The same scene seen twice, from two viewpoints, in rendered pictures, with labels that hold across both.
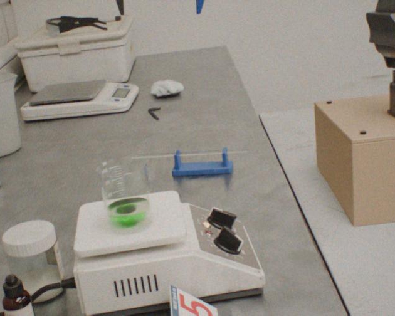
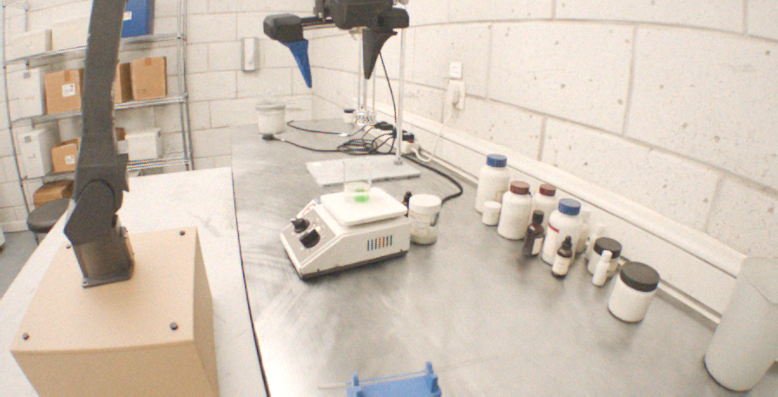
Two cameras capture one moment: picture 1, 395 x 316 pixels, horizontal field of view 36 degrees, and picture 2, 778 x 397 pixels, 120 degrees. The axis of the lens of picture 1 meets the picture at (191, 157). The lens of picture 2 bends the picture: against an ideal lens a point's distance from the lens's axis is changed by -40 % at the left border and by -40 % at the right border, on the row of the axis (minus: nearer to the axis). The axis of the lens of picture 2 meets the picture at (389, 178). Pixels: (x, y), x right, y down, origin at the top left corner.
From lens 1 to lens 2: 1.18 m
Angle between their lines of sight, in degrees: 133
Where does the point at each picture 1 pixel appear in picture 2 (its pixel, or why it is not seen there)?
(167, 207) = (340, 208)
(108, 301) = not seen: hidden behind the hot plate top
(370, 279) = (220, 255)
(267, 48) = not seen: outside the picture
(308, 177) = (236, 378)
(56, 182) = (570, 337)
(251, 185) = (308, 360)
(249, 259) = (288, 231)
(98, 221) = (381, 200)
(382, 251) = not seen: hidden behind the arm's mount
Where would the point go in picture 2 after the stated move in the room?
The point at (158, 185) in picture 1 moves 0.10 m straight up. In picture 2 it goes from (434, 355) to (444, 291)
